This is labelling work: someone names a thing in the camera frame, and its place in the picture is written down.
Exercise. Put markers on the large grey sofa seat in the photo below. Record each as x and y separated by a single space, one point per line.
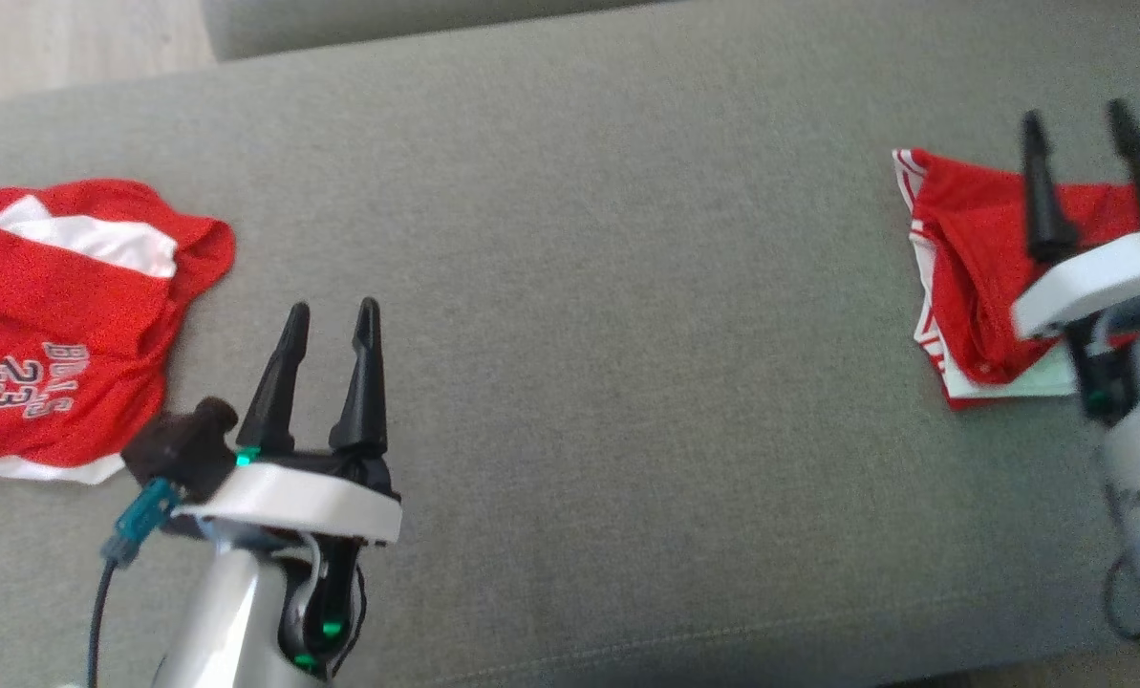
627 334

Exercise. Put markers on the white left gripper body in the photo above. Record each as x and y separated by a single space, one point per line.
292 502

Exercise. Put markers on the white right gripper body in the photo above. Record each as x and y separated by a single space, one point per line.
1095 282

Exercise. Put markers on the red shorts with striped trim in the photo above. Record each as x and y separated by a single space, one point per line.
971 239

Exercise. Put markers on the dark left wrist camera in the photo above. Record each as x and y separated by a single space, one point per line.
182 449

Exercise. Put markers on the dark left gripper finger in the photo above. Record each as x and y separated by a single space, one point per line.
364 401
273 401

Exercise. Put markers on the small grey sofa seat cushion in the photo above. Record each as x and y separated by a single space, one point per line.
417 19

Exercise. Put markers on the red Bulls 23 jersey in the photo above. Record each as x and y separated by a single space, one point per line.
73 306

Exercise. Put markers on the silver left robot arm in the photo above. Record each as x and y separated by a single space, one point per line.
216 621

